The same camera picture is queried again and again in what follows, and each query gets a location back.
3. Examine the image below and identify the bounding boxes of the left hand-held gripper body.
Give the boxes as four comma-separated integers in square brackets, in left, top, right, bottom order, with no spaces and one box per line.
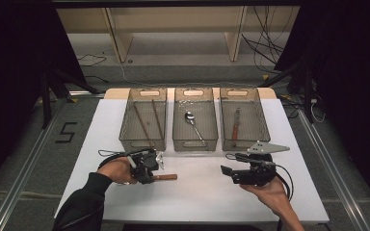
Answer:
[126,147,167,177]

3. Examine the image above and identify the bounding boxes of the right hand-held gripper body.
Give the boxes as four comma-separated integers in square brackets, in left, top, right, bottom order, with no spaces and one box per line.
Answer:
[231,141,291,187]

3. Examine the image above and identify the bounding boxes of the wooden handled knife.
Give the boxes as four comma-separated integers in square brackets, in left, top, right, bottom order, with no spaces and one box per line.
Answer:
[231,107,241,148]
[152,173,178,182]

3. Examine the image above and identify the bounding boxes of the smoky transparent plastic bin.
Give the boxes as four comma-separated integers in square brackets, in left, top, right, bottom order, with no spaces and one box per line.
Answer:
[172,88,220,152]
[219,88,272,153]
[119,88,169,153]

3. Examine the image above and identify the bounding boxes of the silver metal spoon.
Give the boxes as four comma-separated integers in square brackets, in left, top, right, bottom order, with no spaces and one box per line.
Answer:
[184,111,206,143]

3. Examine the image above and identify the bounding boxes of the person's left hand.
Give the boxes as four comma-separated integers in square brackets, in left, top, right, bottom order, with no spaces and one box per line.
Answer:
[96,157,139,186]

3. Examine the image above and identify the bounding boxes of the person's right hand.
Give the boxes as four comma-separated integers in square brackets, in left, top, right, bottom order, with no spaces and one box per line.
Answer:
[240,180,291,216]

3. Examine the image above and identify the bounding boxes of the white table sheet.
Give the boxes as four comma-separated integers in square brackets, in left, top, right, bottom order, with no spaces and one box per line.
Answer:
[53,97,330,224]

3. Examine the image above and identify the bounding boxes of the black metal stand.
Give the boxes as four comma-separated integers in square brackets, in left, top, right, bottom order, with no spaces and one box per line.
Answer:
[40,68,100,129]
[258,57,316,124]

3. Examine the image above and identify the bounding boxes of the black curtain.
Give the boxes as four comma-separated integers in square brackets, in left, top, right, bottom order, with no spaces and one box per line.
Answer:
[0,6,88,196]
[274,0,370,213]

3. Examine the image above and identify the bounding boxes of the beige wooden shelf unit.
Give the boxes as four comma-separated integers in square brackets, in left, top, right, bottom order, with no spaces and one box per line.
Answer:
[57,6,302,64]

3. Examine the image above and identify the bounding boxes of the left hand-held gripper black cable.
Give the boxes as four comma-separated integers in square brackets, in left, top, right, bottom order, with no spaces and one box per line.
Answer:
[97,148,148,169]

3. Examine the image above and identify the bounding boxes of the hand-held gripper black cable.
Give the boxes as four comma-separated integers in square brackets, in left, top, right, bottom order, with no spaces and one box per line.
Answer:
[274,163,295,201]
[97,148,148,169]

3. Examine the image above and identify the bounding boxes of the right hand-held gripper black cable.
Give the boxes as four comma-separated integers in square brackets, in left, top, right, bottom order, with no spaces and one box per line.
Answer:
[274,163,295,201]

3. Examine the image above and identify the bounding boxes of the white floor cable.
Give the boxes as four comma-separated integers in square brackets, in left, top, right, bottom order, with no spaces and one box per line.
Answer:
[309,97,326,123]

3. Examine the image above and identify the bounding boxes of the metal floor rail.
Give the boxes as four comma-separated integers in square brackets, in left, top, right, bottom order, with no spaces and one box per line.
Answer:
[0,99,68,231]
[297,109,370,231]

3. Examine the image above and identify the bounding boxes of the bundle of black cables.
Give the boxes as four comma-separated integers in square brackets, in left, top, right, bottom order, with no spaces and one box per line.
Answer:
[241,6,295,75]

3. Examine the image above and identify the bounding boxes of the thin black floor cable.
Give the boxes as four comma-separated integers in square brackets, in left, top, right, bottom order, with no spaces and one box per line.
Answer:
[77,53,108,67]

